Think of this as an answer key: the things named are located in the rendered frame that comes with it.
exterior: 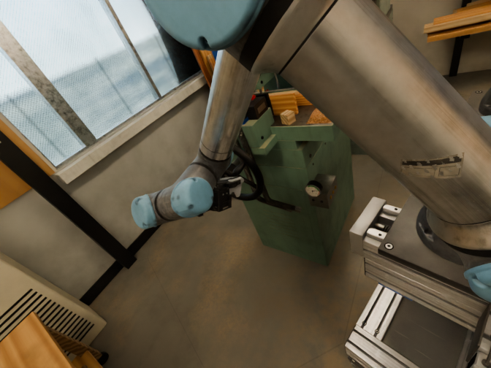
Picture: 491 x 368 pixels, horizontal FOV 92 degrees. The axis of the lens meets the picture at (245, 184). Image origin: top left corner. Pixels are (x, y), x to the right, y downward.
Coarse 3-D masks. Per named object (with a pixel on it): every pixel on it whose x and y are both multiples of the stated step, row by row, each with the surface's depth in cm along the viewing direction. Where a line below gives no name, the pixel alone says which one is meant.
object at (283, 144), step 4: (280, 140) 90; (276, 144) 92; (280, 144) 91; (284, 144) 90; (288, 144) 89; (292, 144) 87; (296, 144) 87; (300, 144) 90; (272, 148) 95; (276, 148) 93; (280, 148) 92; (284, 148) 91; (288, 148) 90; (292, 148) 89; (296, 148) 88
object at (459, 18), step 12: (468, 0) 204; (480, 0) 199; (456, 12) 202; (468, 12) 186; (480, 12) 180; (432, 24) 199; (444, 24) 191; (456, 24) 188; (468, 24) 190; (480, 24) 185; (432, 36) 199; (444, 36) 194; (456, 36) 191; (468, 36) 193; (456, 48) 228; (456, 60) 233; (456, 72) 239
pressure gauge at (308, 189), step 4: (312, 180) 89; (308, 184) 89; (312, 184) 88; (316, 184) 88; (320, 184) 88; (308, 188) 90; (312, 188) 89; (316, 188) 88; (320, 188) 87; (308, 192) 91; (312, 192) 90; (316, 192) 89; (320, 192) 87; (316, 196) 90
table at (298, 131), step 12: (300, 108) 91; (312, 108) 88; (276, 120) 90; (300, 120) 83; (276, 132) 88; (288, 132) 85; (300, 132) 82; (312, 132) 80; (324, 132) 77; (336, 132) 78; (264, 144) 85
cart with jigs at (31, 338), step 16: (32, 320) 105; (16, 336) 101; (32, 336) 98; (48, 336) 95; (64, 336) 116; (0, 352) 97; (16, 352) 94; (32, 352) 92; (48, 352) 89; (80, 352) 121; (96, 352) 128
